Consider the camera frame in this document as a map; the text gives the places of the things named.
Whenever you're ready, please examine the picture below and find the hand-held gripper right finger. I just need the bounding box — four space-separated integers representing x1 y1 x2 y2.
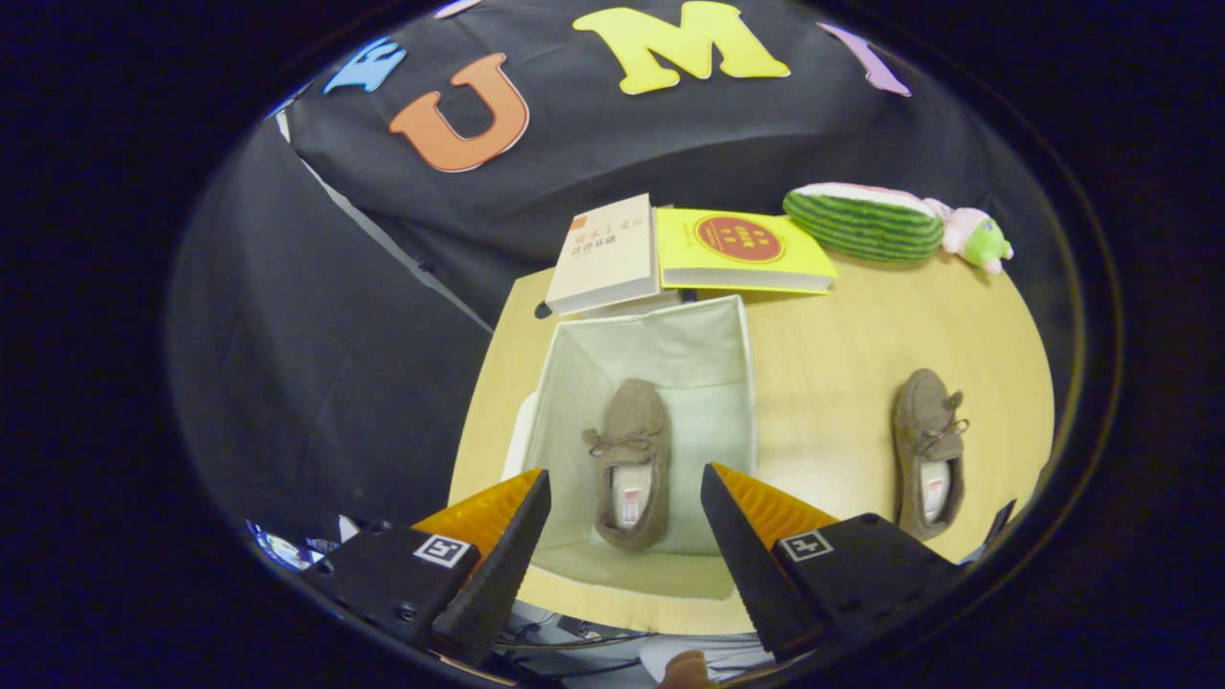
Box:
700 464 963 661

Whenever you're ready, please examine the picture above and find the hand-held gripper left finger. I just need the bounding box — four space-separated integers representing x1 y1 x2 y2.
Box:
304 468 553 668

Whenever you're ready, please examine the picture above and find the white fabric storage box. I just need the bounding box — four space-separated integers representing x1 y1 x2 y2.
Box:
517 295 759 602

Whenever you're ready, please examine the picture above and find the brown moccasin shoe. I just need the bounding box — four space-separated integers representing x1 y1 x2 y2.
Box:
892 368 969 543
583 379 671 551

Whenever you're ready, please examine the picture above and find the yellow book with red circle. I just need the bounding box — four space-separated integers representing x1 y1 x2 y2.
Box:
656 207 839 295

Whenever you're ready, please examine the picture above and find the beige paperback book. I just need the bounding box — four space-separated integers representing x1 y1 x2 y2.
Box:
545 193 661 317

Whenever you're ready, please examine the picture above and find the watermelon slice plush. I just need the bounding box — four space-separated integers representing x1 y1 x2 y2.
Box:
783 183 947 263

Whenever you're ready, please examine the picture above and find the pink and green plush toy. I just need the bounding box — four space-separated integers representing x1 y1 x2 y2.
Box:
924 198 1014 277

